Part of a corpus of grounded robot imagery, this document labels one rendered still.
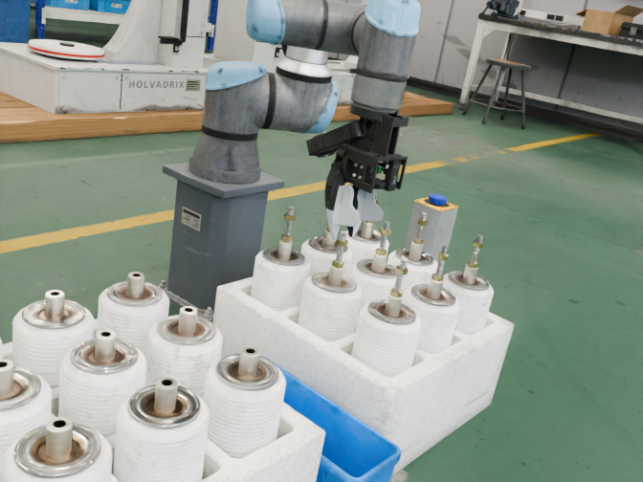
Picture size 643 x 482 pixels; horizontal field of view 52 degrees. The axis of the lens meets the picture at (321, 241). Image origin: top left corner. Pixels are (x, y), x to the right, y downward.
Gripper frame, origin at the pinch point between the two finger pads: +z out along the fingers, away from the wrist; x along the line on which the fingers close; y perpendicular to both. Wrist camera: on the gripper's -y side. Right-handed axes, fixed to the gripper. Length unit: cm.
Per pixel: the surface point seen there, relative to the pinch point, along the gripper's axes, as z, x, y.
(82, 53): 4, 55, -199
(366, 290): 11.6, 7.5, 1.9
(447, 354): 16.3, 10.2, 18.2
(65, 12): 12, 173, -467
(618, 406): 34, 57, 34
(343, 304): 10.7, -2.1, 5.0
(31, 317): 9.0, -45.0, -9.1
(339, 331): 15.6, -1.8, 5.0
